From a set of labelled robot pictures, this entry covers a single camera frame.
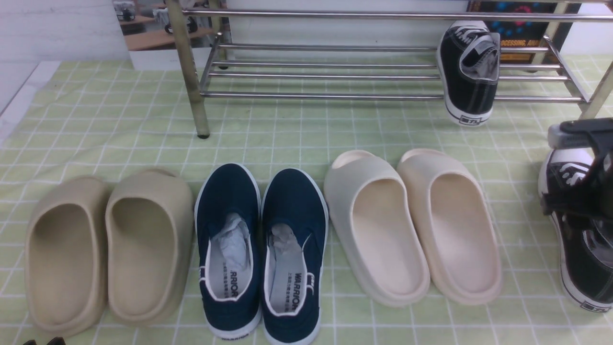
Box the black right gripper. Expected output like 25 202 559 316
542 117 613 223

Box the black canvas sneaker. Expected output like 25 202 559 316
436 21 501 127
538 149 613 313

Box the metal shoe rack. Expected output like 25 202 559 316
165 0 612 139

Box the cream right foam slide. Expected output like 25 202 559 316
396 149 503 305

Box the cream foam slide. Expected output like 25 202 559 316
324 150 431 308
396 149 503 305

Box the dark image processing book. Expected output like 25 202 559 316
467 1 581 65

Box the cream left foam slide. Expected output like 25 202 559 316
324 150 431 308

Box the navy right slip-on sneaker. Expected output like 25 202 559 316
260 168 329 345

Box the navy slip-on sneaker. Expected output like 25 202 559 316
260 168 329 345
194 163 262 341

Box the navy left slip-on sneaker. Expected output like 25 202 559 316
194 163 262 341

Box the tan right foam slide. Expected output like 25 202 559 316
105 167 194 326

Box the tan foam slide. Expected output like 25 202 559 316
105 167 194 326
24 175 110 337

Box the green checkered tablecloth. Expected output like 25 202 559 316
0 61 612 345

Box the tan left foam slide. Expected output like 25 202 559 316
24 175 110 337

